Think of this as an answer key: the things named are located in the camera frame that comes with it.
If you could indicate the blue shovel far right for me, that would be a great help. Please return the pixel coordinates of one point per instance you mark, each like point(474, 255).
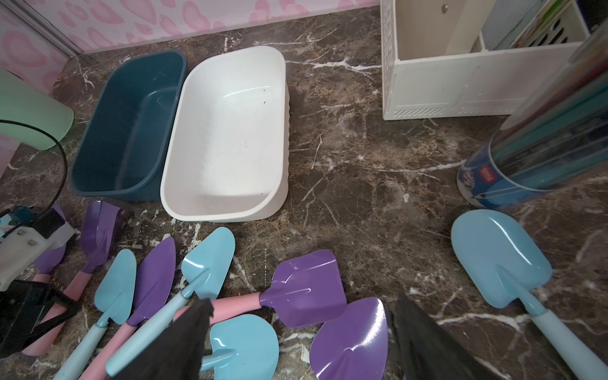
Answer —
point(505, 264)

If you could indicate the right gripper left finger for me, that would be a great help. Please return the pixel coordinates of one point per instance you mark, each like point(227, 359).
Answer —
point(177, 353)

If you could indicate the green pen holder cup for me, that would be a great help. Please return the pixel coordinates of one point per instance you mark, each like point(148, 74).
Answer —
point(23, 103)

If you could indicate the blue pointed shovel left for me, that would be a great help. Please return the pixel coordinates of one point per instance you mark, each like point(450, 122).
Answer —
point(114, 297)

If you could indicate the purple pointed shovel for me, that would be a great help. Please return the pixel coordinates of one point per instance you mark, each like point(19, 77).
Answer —
point(154, 281)
point(353, 346)

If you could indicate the blue pointed shovel middle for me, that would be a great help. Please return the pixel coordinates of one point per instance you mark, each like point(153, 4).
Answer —
point(205, 268)

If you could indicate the blue pointed shovel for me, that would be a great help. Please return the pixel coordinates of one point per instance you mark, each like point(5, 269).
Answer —
point(114, 297)
point(205, 268)

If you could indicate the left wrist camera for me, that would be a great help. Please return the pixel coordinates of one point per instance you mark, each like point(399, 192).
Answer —
point(26, 243)

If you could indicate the white storage box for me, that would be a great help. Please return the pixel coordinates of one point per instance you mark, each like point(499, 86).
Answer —
point(228, 154)

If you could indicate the purple square shovel pink handle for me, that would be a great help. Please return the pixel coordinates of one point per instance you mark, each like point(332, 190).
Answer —
point(97, 234)

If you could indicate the blue lid pencil tube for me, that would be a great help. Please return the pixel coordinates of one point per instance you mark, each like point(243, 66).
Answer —
point(557, 138)

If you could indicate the dark teal storage box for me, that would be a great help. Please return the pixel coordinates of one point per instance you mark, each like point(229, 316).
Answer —
point(124, 146)

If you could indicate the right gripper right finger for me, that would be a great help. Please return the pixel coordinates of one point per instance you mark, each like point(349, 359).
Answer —
point(426, 351)

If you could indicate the white desk file organizer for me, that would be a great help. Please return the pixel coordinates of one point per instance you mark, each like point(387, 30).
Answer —
point(478, 83)

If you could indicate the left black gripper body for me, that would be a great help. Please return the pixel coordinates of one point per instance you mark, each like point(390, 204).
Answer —
point(29, 310)

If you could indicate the blue round shovel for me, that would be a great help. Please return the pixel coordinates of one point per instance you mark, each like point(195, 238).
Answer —
point(245, 347)

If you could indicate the purple square shovel middle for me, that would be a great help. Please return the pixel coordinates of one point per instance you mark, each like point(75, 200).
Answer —
point(306, 290)

